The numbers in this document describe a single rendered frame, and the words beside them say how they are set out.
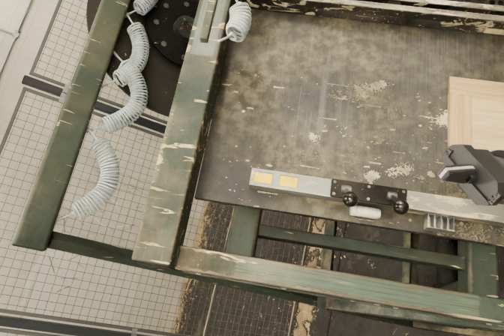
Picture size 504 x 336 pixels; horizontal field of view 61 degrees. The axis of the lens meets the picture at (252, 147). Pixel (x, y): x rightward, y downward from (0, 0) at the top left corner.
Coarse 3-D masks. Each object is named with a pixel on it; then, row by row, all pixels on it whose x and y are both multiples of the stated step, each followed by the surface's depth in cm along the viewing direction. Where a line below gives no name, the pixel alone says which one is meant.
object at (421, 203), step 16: (304, 176) 116; (288, 192) 117; (304, 192) 115; (320, 192) 114; (416, 192) 113; (384, 208) 116; (416, 208) 112; (432, 208) 112; (448, 208) 111; (464, 208) 111; (480, 208) 111; (496, 208) 111; (496, 224) 112
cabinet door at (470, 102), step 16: (448, 80) 129; (464, 80) 128; (480, 80) 127; (448, 96) 127; (464, 96) 126; (480, 96) 126; (496, 96) 125; (448, 112) 125; (464, 112) 124; (480, 112) 124; (496, 112) 124; (448, 128) 123; (464, 128) 122; (480, 128) 122; (496, 128) 122; (448, 144) 121; (464, 144) 120; (480, 144) 120; (496, 144) 120
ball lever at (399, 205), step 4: (388, 192) 112; (392, 192) 112; (396, 192) 112; (388, 196) 111; (392, 196) 110; (396, 196) 111; (396, 200) 102; (400, 200) 101; (404, 200) 101; (396, 204) 101; (400, 204) 100; (404, 204) 100; (408, 204) 101; (396, 208) 101; (400, 208) 100; (404, 208) 100; (408, 208) 101; (396, 212) 102; (400, 212) 101; (404, 212) 101
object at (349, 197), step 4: (344, 184) 113; (344, 188) 112; (348, 188) 112; (344, 192) 113; (348, 192) 103; (352, 192) 103; (344, 196) 102; (348, 196) 102; (352, 196) 101; (356, 196) 102; (344, 200) 102; (348, 200) 102; (352, 200) 101; (356, 200) 102; (348, 204) 102; (352, 204) 102
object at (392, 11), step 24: (264, 0) 138; (288, 0) 136; (312, 0) 134; (336, 0) 134; (360, 0) 136; (384, 0) 134; (408, 0) 133; (432, 0) 133; (408, 24) 137; (432, 24) 135; (456, 24) 133; (480, 24) 132
